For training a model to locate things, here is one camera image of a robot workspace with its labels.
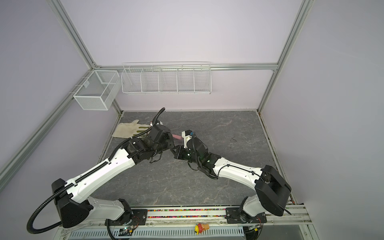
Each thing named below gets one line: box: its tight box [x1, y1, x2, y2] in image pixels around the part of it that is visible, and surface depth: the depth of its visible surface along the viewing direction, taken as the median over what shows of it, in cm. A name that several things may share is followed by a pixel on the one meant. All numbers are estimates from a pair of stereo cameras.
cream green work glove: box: [112, 119, 152, 138], surface depth 113 cm
